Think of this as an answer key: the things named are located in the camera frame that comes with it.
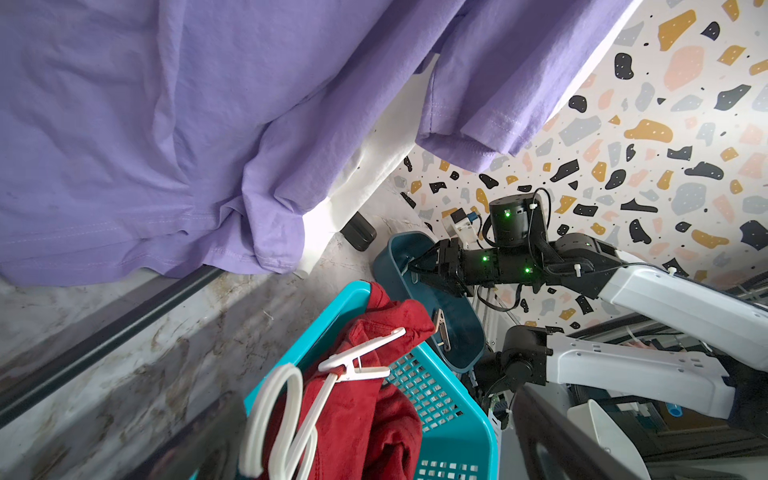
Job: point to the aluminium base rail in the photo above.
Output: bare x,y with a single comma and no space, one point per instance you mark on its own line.
670,312

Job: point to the dark teal clothespin bin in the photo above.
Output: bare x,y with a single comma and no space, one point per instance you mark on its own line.
465,333

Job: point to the purple garment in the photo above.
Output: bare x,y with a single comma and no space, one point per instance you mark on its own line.
169,135

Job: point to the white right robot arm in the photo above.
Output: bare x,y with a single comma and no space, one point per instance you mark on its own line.
519,252

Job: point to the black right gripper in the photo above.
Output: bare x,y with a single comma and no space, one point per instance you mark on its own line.
451,262

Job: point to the dark grey clothes rack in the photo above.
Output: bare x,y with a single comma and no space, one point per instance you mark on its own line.
30,390

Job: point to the white printed t-shirt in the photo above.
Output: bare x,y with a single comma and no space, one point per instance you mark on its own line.
384,147

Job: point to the red garment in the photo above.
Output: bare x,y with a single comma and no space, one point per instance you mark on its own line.
367,429

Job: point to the teal laundry basket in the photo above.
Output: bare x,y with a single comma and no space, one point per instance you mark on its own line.
458,441

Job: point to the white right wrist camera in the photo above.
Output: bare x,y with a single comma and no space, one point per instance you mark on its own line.
463,225

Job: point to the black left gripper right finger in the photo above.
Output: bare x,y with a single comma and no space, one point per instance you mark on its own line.
554,448

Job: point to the white bowl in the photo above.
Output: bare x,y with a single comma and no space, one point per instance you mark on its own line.
599,426

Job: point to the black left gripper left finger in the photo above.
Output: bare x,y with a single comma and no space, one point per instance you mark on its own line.
206,448

